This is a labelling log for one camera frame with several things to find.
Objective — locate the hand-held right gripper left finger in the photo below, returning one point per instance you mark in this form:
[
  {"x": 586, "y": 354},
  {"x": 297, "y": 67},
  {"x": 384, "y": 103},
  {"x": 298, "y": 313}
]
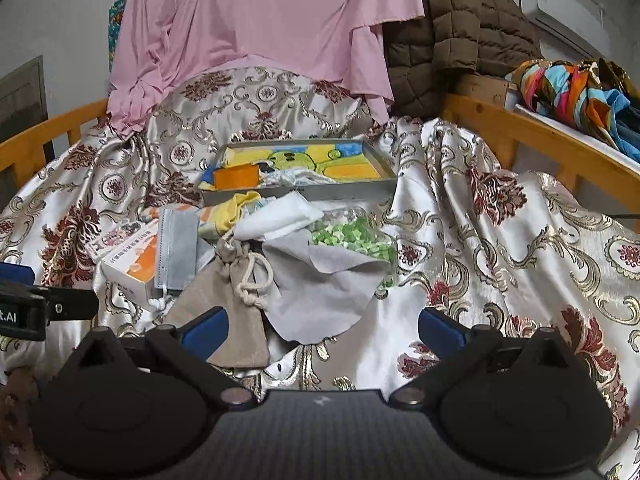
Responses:
[{"x": 205, "y": 332}]

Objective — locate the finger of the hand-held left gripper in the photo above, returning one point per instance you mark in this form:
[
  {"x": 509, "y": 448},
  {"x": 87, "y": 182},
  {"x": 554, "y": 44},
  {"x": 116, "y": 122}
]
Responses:
[
  {"x": 15, "y": 274},
  {"x": 75, "y": 304}
]

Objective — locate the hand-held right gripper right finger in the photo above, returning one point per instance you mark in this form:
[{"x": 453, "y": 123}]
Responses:
[{"x": 440, "y": 332}]

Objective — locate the grey face mask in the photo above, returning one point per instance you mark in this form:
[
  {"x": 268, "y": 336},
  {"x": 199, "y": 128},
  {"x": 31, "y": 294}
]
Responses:
[{"x": 175, "y": 250}]

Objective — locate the grey cloth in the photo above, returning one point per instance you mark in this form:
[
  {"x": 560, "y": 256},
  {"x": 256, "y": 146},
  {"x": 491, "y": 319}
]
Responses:
[{"x": 320, "y": 285}]

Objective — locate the white towel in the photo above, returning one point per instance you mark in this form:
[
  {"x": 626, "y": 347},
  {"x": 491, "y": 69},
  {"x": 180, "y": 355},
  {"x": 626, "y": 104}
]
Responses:
[{"x": 280, "y": 215}]

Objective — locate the grey shallow box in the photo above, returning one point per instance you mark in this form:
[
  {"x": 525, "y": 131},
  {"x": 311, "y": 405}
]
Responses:
[{"x": 325, "y": 192}]

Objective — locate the orange white carton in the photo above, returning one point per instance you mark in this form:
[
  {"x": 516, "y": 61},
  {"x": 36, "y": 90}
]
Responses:
[{"x": 135, "y": 270}]

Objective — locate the floral satin blanket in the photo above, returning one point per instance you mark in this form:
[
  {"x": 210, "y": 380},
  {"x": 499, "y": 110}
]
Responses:
[{"x": 500, "y": 260}]

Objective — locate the brown floral clothing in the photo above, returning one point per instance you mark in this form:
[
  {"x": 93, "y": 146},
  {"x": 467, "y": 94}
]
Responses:
[{"x": 15, "y": 425}]

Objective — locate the bag of green white pieces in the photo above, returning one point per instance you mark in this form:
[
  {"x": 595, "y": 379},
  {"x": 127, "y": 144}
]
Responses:
[{"x": 350, "y": 240}]

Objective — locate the grey door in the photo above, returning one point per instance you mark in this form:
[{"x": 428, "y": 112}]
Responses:
[{"x": 25, "y": 105}]

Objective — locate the white mesh cloth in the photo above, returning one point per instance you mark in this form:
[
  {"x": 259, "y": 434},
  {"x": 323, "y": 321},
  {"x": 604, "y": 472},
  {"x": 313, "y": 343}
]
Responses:
[{"x": 295, "y": 177}]

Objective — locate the yellow blue printed cloth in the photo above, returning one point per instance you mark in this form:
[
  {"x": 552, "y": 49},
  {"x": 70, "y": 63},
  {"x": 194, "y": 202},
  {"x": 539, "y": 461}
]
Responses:
[{"x": 350, "y": 170}]

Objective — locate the white board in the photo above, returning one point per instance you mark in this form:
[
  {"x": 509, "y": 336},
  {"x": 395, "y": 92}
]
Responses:
[{"x": 550, "y": 125}]

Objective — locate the colourful patterned scarf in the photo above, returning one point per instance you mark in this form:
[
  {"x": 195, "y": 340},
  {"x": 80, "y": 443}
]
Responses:
[{"x": 565, "y": 90}]

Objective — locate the brown quilted jacket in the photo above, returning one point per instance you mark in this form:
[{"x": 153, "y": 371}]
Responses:
[{"x": 450, "y": 35}]

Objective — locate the pink cloth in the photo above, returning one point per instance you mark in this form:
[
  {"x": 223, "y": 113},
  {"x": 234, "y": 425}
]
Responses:
[{"x": 250, "y": 10}]

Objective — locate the white air conditioner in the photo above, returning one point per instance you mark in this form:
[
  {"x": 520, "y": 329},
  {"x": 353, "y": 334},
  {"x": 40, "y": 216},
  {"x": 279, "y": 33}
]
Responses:
[{"x": 565, "y": 5}]

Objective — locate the wooden bed rail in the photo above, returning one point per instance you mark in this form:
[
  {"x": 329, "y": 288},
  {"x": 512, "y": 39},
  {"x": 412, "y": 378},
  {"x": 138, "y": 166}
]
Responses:
[
  {"x": 525, "y": 135},
  {"x": 45, "y": 135}
]

